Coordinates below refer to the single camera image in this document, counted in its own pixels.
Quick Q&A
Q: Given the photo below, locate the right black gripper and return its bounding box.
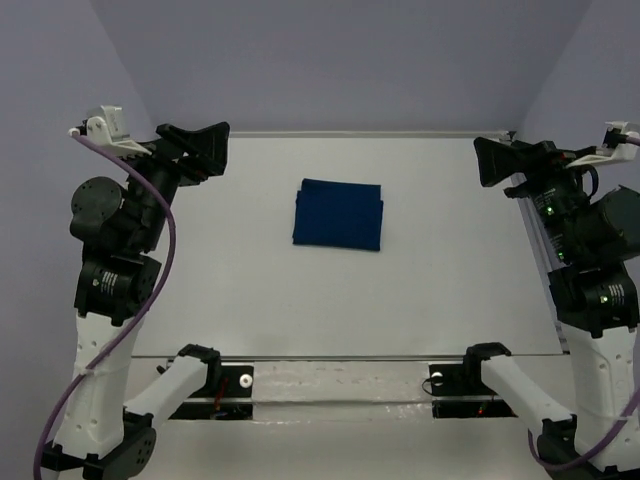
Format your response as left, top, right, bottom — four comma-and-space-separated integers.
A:
476, 130, 599, 258

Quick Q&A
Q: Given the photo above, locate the blue printed t shirt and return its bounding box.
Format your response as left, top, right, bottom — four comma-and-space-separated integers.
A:
292, 178, 384, 252

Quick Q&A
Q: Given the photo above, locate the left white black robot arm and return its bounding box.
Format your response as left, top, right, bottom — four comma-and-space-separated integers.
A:
32, 115, 230, 479

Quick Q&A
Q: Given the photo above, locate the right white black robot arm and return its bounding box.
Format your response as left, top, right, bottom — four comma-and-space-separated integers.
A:
458, 124, 639, 479

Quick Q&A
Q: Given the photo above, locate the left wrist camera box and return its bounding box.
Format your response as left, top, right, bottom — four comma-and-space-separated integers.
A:
68, 105, 152, 159

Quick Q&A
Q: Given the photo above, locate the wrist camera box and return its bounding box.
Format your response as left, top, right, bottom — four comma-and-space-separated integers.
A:
68, 105, 152, 159
567, 121, 639, 168

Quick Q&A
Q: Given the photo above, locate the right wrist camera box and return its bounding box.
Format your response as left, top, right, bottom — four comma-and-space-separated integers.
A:
567, 121, 639, 168

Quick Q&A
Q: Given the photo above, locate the metal rail strip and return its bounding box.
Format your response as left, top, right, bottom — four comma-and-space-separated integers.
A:
129, 353, 574, 361

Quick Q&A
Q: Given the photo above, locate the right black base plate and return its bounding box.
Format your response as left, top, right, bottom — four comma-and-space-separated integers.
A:
421, 363, 517, 420

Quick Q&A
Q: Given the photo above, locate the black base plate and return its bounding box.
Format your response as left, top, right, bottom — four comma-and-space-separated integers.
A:
170, 362, 254, 421
421, 363, 517, 420

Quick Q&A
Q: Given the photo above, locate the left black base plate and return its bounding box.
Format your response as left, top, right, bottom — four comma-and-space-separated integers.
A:
170, 362, 254, 421

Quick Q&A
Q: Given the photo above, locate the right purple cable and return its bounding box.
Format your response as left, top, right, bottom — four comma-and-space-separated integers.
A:
528, 399, 640, 474

